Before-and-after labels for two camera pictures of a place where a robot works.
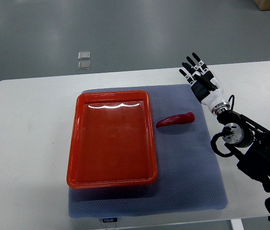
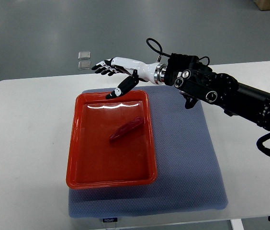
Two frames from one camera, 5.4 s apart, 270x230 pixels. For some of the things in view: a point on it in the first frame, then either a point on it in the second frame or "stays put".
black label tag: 109,220 stays put
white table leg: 237,224 stays put
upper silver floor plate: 84,55 stays put
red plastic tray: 112,142 stays put
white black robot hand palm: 211,99 → 154,73
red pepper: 178,119 → 131,124
